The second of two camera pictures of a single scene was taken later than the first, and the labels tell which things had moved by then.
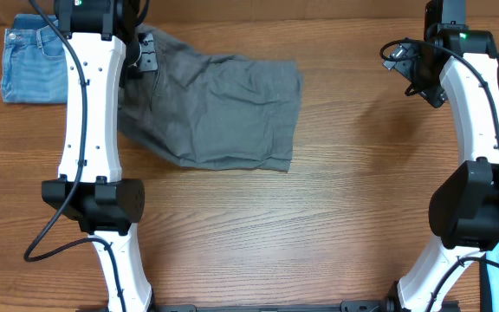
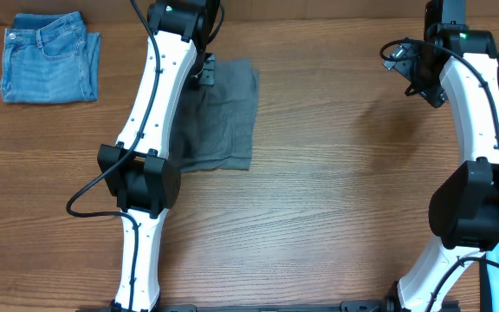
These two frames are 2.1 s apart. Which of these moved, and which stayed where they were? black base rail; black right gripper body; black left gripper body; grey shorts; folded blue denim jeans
Moved: grey shorts; black left gripper body
Stayed: black right gripper body; folded blue denim jeans; black base rail
